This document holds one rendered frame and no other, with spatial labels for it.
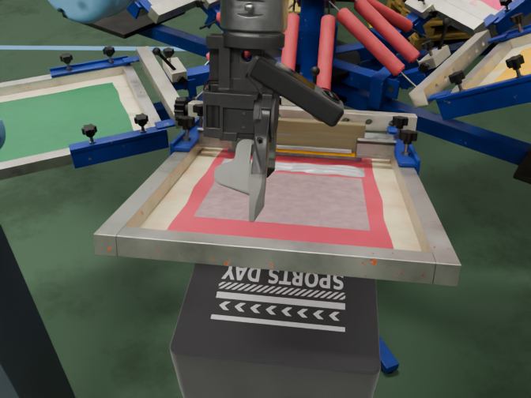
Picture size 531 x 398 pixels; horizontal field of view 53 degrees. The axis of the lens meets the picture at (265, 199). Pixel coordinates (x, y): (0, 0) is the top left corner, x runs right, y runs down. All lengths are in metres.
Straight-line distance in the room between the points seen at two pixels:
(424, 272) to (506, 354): 1.68
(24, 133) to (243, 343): 1.12
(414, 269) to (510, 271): 2.02
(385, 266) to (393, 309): 1.67
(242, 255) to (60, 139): 1.14
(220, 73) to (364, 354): 0.75
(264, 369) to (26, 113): 1.31
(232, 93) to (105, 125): 1.33
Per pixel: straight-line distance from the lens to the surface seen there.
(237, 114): 0.61
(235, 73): 0.62
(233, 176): 0.60
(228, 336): 1.19
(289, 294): 1.26
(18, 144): 1.91
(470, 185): 3.32
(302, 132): 1.38
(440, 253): 0.89
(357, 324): 1.23
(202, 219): 1.02
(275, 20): 0.59
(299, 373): 1.18
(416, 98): 1.68
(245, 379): 1.22
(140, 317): 2.49
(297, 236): 0.96
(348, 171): 1.31
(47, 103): 2.11
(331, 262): 0.84
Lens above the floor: 1.91
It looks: 40 degrees down
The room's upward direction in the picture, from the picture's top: straight up
